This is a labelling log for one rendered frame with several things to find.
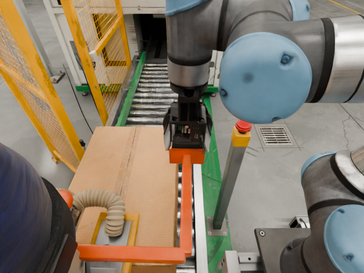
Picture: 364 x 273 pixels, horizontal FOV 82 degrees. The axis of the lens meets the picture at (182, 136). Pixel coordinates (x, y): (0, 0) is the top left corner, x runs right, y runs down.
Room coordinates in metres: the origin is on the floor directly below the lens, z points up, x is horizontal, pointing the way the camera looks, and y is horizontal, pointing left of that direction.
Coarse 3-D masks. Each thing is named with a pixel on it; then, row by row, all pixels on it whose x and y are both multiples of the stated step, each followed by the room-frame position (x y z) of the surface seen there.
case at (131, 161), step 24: (96, 144) 0.66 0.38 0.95; (120, 144) 0.66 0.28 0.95; (144, 144) 0.66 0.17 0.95; (96, 168) 0.52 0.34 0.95; (120, 168) 0.52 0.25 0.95; (144, 168) 0.52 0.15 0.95; (168, 168) 0.52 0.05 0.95; (120, 192) 0.41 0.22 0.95; (144, 192) 0.41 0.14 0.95; (168, 192) 0.41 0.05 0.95; (96, 216) 0.32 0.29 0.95; (144, 216) 0.32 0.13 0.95; (168, 216) 0.32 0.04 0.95; (144, 240) 0.24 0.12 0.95; (168, 240) 0.24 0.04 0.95; (144, 264) 0.18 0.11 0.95; (168, 264) 0.18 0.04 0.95
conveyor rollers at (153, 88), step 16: (144, 64) 2.31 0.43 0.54; (160, 64) 2.31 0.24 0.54; (144, 80) 1.95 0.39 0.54; (160, 80) 1.95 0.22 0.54; (144, 96) 1.67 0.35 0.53; (160, 96) 1.67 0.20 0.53; (176, 96) 1.67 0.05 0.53; (144, 112) 1.41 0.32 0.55; (160, 112) 1.41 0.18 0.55; (192, 256) 0.32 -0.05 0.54; (192, 272) 0.25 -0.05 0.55
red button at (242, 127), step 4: (240, 120) 0.71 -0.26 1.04; (236, 124) 0.69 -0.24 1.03; (240, 124) 0.69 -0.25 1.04; (244, 124) 0.69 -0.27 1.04; (248, 124) 0.69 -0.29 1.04; (236, 128) 0.68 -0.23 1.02; (240, 128) 0.67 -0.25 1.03; (244, 128) 0.66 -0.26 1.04; (248, 128) 0.66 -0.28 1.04; (240, 132) 0.67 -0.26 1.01; (244, 132) 0.67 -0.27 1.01
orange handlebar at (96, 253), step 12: (60, 192) 0.23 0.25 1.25; (72, 204) 0.21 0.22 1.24; (180, 216) 0.18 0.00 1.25; (180, 228) 0.16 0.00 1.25; (180, 240) 0.14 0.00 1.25; (84, 252) 0.12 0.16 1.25; (96, 252) 0.12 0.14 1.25; (108, 252) 0.12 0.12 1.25; (120, 252) 0.12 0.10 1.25; (132, 252) 0.12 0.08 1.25; (144, 252) 0.12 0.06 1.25; (156, 252) 0.12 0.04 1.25; (168, 252) 0.12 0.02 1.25; (180, 252) 0.12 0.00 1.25
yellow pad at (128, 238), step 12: (132, 216) 0.24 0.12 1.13; (96, 228) 0.21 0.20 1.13; (132, 228) 0.21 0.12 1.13; (96, 240) 0.18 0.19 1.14; (108, 240) 0.18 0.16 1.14; (120, 240) 0.18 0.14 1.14; (132, 240) 0.18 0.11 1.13; (96, 264) 0.13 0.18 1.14; (108, 264) 0.13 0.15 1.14; (120, 264) 0.13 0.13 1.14
